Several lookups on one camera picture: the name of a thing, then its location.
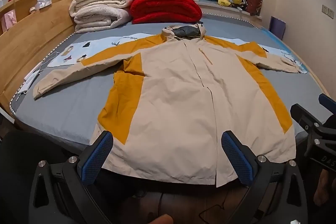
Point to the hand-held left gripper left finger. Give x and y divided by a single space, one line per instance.
97 158

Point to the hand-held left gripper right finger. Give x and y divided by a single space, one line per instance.
236 158

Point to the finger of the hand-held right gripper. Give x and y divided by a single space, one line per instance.
326 102
302 114

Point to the cream and mustard hooded jacket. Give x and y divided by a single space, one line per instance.
178 108

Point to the person's bare foot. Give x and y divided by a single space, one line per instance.
324 187

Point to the purple paper bag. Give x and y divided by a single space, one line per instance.
277 27

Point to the white papers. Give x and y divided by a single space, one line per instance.
31 78

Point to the light blue printed cloth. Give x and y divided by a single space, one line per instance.
78 50

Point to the dark red bag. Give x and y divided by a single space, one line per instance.
254 2

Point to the window sill ledge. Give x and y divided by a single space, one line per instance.
225 10

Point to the pale fluffy folded blanket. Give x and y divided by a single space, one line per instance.
105 19

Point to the wooden headboard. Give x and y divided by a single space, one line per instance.
39 29

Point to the cream folded blanket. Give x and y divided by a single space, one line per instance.
102 1

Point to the pink bag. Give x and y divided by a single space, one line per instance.
9 19

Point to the white tissue pack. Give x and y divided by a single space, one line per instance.
43 3

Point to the red folded blanket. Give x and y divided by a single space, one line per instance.
165 7

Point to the white wall socket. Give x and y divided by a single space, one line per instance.
324 9
331 12

